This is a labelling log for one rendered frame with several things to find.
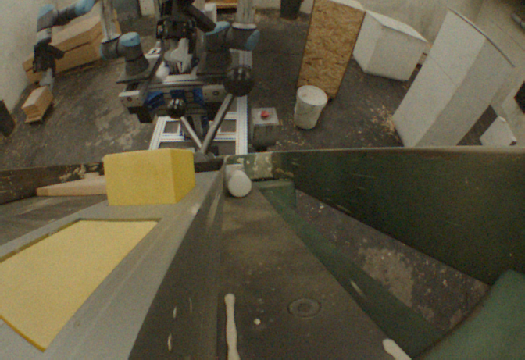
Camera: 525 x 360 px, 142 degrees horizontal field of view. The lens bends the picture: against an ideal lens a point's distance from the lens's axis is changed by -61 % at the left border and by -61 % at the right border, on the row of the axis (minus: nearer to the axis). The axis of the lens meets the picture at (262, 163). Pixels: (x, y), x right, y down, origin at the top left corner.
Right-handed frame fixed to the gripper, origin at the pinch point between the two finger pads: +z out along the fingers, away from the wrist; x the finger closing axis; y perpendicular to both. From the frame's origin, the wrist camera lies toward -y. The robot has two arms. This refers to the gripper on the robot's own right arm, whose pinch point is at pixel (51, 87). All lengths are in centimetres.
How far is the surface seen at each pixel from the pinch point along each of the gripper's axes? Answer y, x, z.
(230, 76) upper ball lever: 36, 77, 2
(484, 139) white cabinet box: -170, 521, 83
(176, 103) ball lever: 27, 67, 7
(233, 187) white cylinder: 39, 77, 15
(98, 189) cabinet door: 34, 49, 21
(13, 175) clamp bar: 40.8, 25.4, 13.5
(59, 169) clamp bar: 23.3, 23.1, 22.8
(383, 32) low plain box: -235, 262, -44
